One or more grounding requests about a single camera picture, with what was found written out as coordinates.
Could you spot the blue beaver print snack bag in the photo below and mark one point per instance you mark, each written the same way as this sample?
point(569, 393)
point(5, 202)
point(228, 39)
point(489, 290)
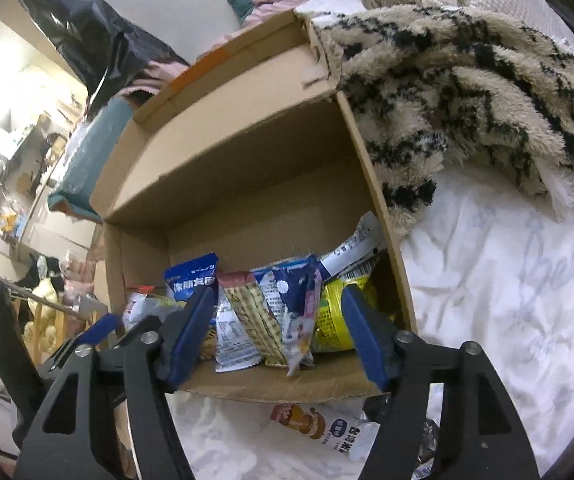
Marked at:
point(187, 280)

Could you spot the teal cushion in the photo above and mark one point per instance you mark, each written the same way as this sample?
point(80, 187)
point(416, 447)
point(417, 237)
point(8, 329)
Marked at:
point(97, 160)

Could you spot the brown cardboard box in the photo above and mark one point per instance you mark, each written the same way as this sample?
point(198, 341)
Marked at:
point(247, 200)

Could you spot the white snack packet orange print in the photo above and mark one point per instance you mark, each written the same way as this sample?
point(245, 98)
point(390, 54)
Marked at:
point(317, 425)

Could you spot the pale yellow plush toy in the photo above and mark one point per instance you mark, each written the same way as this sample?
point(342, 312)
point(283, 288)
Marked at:
point(42, 320)

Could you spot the beige black patterned fuzzy blanket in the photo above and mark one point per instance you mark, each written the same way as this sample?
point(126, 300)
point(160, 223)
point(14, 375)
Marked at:
point(467, 100)

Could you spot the tan checkered snack packet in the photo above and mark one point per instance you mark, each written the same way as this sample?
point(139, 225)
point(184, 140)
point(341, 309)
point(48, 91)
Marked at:
point(254, 310)

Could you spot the white text print snack packet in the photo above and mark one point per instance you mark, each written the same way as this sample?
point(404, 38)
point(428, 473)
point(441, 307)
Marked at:
point(357, 245)

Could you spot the yellow snack packet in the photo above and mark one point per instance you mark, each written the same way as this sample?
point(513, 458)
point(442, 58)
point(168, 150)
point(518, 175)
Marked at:
point(334, 320)

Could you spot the black plastic bag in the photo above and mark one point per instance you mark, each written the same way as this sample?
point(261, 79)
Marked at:
point(92, 35)

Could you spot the green garment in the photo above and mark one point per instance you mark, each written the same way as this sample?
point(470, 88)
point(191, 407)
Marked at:
point(244, 7)

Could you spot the blue and white snack packet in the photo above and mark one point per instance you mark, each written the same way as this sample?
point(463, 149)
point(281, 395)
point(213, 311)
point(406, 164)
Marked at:
point(287, 295)

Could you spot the red and white snack packet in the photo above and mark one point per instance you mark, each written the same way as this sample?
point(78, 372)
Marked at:
point(139, 305)

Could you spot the white floral duvet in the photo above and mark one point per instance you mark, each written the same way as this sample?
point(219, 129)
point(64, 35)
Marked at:
point(492, 285)

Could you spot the dark foil snack packet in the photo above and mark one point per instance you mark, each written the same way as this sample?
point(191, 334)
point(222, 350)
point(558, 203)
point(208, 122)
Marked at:
point(427, 445)

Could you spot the silver snack packet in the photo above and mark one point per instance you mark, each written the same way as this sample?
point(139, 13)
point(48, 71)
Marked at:
point(232, 342)

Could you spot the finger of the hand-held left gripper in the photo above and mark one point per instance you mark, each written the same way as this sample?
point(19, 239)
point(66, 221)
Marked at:
point(101, 329)

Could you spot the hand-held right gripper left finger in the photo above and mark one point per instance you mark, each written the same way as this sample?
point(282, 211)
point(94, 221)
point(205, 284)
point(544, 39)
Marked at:
point(192, 330)

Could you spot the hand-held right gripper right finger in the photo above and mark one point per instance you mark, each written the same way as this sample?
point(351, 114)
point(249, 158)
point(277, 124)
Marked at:
point(362, 330)

